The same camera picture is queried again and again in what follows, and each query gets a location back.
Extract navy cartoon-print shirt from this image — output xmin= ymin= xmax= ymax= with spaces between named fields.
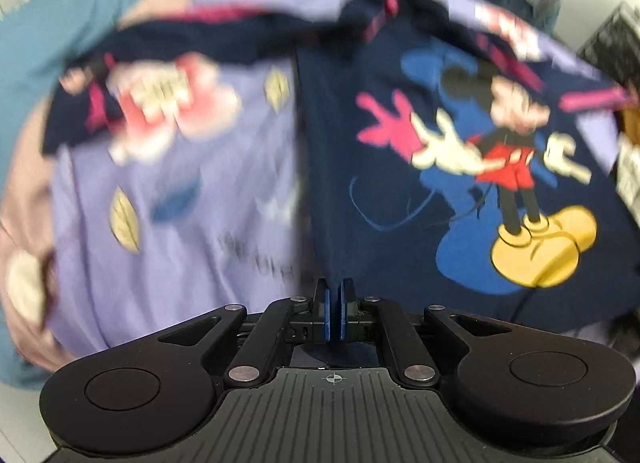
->
xmin=42 ymin=0 xmax=637 ymax=336

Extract teal blanket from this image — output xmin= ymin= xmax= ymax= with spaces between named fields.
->
xmin=0 ymin=0 xmax=181 ymax=389

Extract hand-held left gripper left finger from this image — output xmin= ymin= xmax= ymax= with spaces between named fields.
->
xmin=159 ymin=278 xmax=332 ymax=389

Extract lavender floral bedsheet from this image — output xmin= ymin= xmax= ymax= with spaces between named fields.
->
xmin=0 ymin=0 xmax=621 ymax=374

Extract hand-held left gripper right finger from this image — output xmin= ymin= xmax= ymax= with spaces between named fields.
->
xmin=339 ymin=278 xmax=507 ymax=390

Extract white garment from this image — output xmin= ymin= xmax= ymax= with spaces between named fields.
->
xmin=614 ymin=135 xmax=640 ymax=226

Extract black mesh basket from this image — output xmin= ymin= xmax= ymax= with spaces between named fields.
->
xmin=577 ymin=2 xmax=640 ymax=90

